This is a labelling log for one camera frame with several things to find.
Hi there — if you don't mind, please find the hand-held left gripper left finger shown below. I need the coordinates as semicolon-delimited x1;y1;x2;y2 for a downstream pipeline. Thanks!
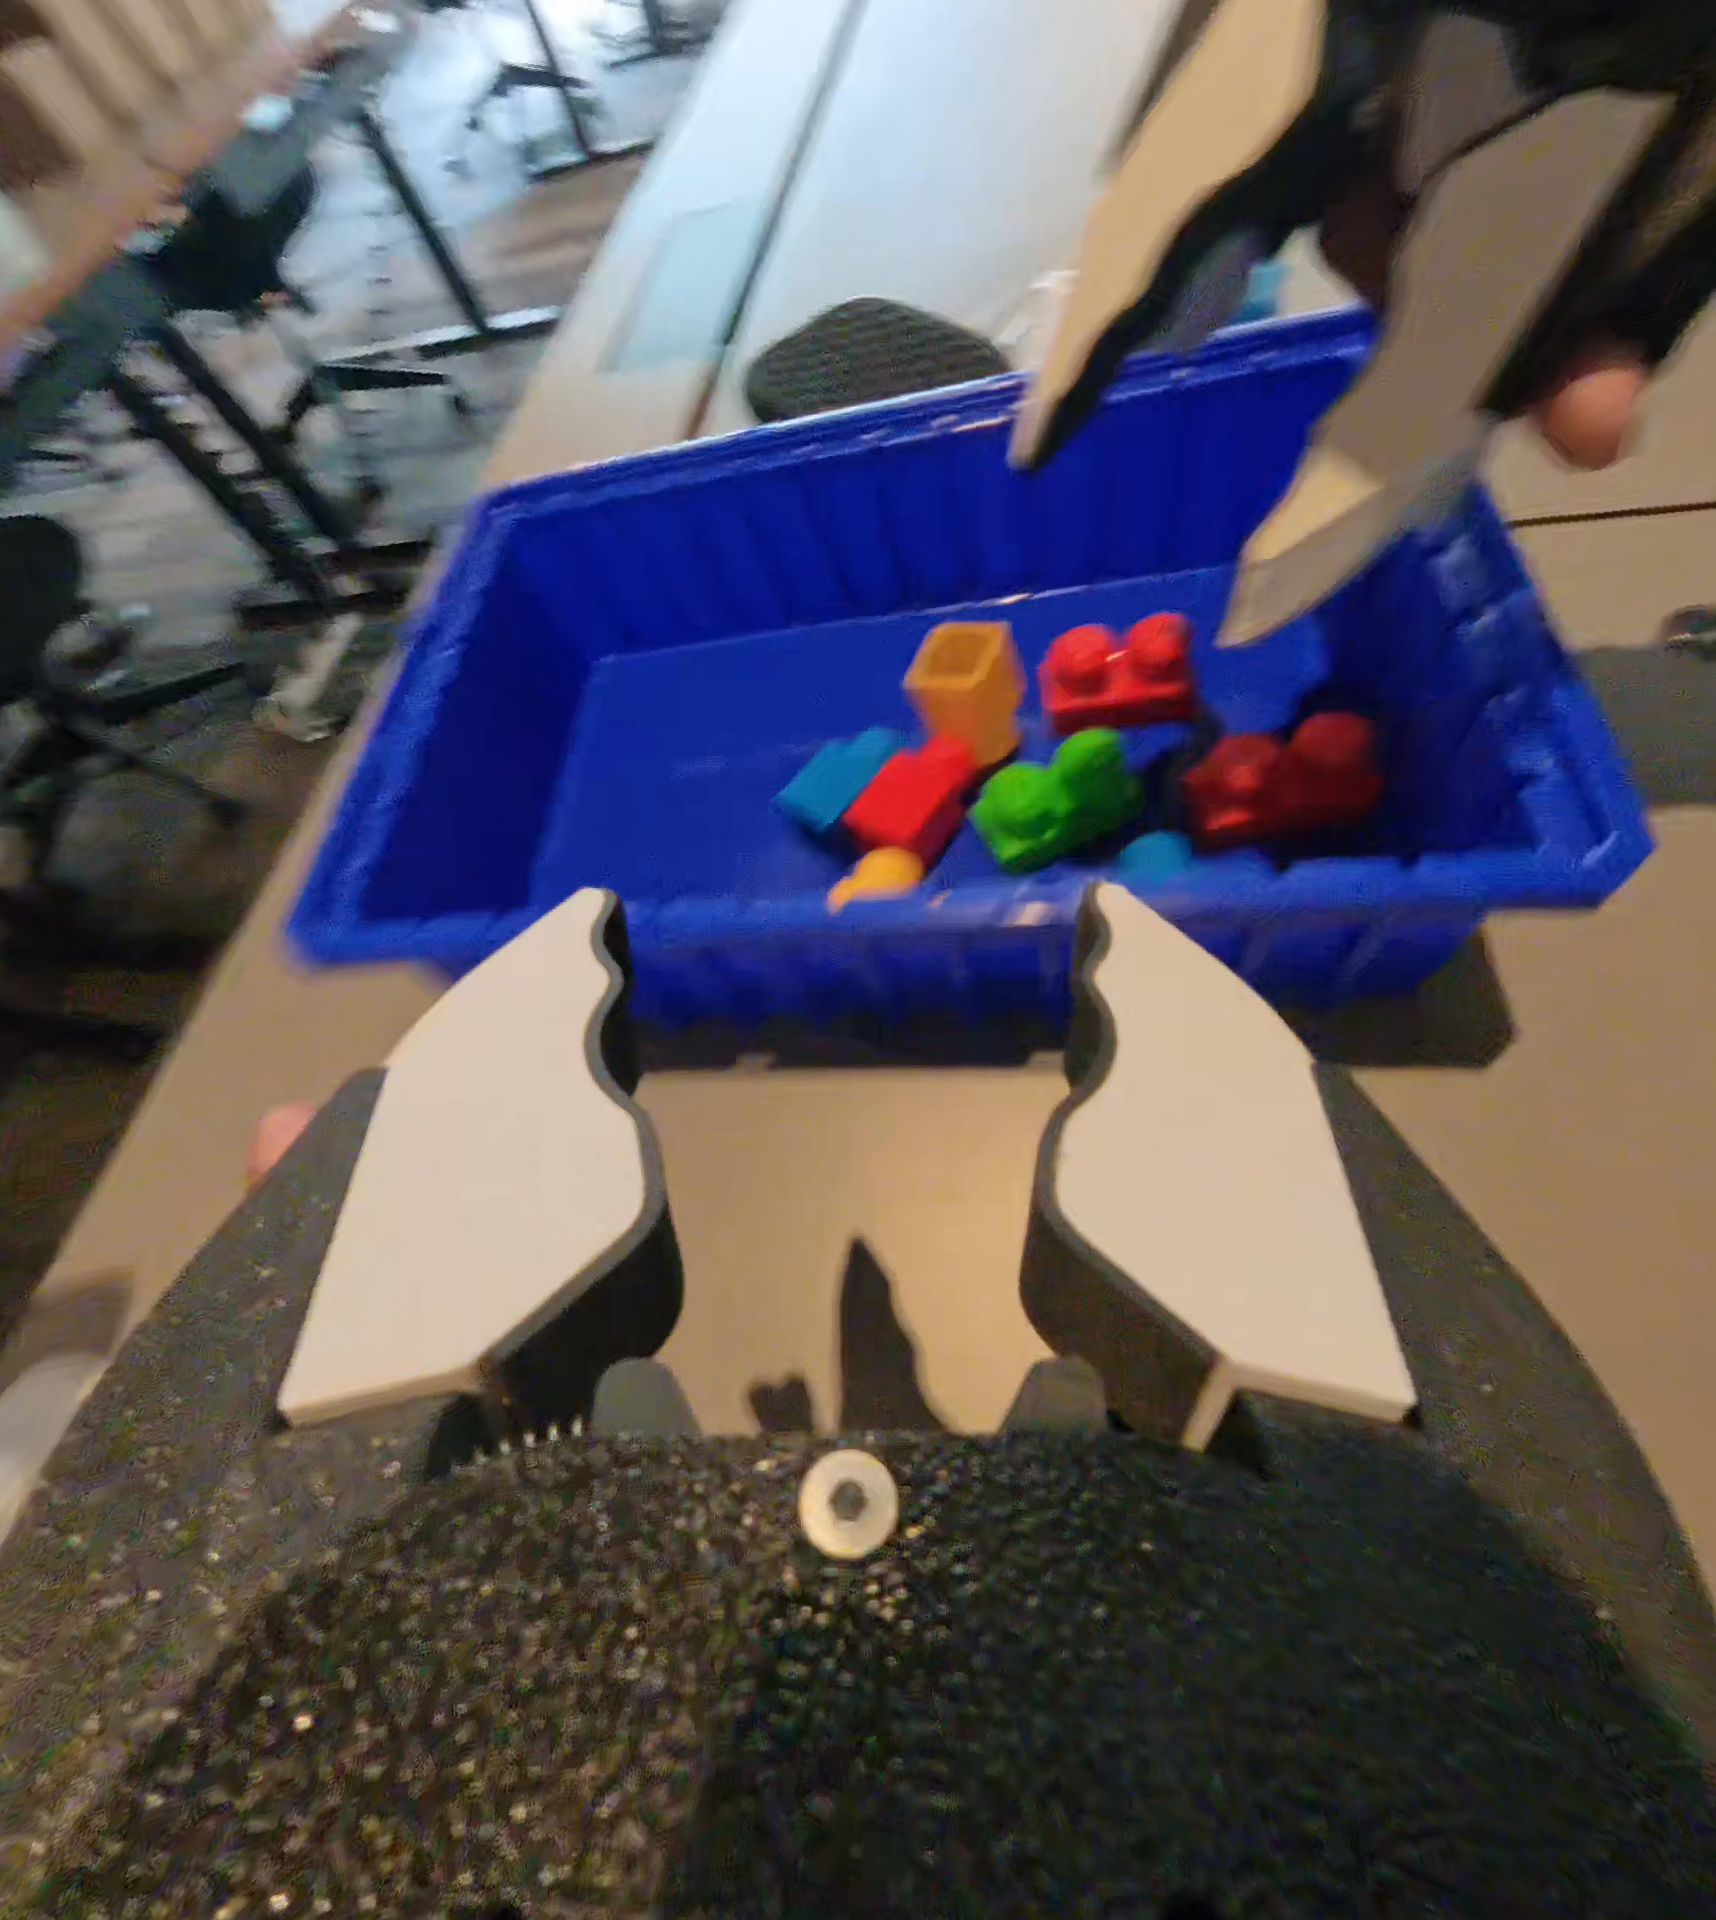
275;885;685;1430

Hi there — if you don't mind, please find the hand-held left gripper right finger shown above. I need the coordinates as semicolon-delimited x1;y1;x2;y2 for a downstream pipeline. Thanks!
1020;879;1421;1452

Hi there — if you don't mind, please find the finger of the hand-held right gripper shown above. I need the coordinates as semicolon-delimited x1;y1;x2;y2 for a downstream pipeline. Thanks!
1007;0;1340;474
1218;91;1686;651

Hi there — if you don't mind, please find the pile of mega blocks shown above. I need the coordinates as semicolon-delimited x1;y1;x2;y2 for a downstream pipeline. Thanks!
774;606;1388;914

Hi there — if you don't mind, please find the blue plastic bin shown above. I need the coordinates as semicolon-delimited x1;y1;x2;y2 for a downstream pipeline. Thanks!
283;306;1655;1039

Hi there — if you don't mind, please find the person's right hand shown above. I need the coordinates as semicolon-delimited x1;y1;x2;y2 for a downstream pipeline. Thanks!
1531;360;1655;470

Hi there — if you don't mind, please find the person's left hand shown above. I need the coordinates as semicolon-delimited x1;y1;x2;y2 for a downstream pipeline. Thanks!
242;1103;319;1189

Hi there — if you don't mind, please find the black mesh office chair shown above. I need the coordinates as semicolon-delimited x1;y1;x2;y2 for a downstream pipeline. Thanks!
742;294;1009;426

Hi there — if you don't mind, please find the long wooden desk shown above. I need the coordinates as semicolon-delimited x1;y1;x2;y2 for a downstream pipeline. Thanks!
0;0;567;633

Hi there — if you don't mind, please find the row of cardboard boxes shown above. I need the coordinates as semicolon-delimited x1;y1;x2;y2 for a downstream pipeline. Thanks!
0;0;290;169

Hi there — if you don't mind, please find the black cable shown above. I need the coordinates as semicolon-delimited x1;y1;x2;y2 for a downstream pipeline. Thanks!
1509;487;1716;531

